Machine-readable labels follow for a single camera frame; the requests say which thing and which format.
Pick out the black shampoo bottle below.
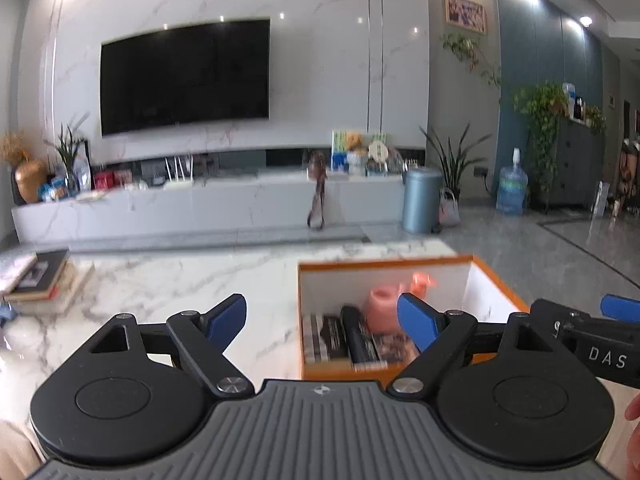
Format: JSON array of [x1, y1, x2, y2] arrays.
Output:
[[340, 305, 381, 372]]

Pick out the clear plastic bag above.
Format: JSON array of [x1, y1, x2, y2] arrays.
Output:
[[72, 157, 92, 192]]

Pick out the blue snack packet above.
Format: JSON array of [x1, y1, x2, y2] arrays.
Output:
[[39, 177, 71, 202]]

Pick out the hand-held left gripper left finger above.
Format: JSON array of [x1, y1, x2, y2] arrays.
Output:
[[90, 294, 255, 397]]

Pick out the gold vase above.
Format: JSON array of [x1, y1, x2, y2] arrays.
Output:
[[14, 159, 48, 205]]

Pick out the white router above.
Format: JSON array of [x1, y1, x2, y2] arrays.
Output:
[[164, 156, 196, 191]]

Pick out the climbing vine plant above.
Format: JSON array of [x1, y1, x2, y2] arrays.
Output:
[[440, 32, 503, 106]]

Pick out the plaid glasses case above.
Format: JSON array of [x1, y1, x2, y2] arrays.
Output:
[[301, 312, 351, 365]]

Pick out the tall leafy floor plant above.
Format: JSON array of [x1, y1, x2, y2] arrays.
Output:
[[420, 122, 493, 196]]

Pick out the black television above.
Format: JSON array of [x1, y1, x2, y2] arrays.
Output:
[[100, 18, 272, 137]]

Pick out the dried flower bunch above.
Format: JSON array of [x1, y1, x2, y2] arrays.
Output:
[[0, 132, 31, 166]]

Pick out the dark printed box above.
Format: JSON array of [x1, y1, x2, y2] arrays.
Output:
[[372, 332, 418, 366]]

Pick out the green picture card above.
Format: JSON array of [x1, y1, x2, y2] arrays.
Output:
[[331, 130, 388, 176]]

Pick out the blue water jug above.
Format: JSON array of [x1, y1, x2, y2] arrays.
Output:
[[495, 148, 530, 216]]

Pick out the green plant in glass vase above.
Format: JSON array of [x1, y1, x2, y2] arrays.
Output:
[[45, 112, 93, 196]]

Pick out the pink woven bag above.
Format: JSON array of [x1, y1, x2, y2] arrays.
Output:
[[439, 187, 461, 227]]

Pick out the round paper fan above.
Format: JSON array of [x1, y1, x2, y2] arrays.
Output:
[[368, 141, 388, 176]]

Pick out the grey metal trash can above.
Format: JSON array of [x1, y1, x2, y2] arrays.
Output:
[[401, 166, 444, 234]]

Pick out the pale book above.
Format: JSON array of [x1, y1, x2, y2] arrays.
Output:
[[0, 254, 40, 297]]

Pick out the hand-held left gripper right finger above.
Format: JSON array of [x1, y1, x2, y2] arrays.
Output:
[[387, 292, 557, 397]]

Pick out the brown strap bag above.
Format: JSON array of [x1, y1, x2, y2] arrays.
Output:
[[306, 149, 330, 232]]

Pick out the dark grey drawer cabinet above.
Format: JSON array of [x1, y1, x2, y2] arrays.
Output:
[[542, 117, 608, 211]]

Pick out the framed wall picture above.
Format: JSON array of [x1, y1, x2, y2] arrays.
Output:
[[444, 0, 487, 36]]

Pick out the white marble TV cabinet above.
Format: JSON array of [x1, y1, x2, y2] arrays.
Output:
[[11, 175, 406, 248]]

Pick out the black book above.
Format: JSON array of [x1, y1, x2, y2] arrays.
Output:
[[17, 250, 71, 296]]

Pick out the orange cardboard box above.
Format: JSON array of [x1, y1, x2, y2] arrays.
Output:
[[297, 254, 533, 382]]

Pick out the pink bottle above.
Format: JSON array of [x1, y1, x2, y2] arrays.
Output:
[[397, 271, 440, 296]]

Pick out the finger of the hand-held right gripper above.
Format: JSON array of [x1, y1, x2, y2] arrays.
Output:
[[529, 298, 640, 348], [600, 293, 640, 320]]

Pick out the person's right hand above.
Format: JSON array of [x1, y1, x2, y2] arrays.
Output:
[[624, 391, 640, 480]]

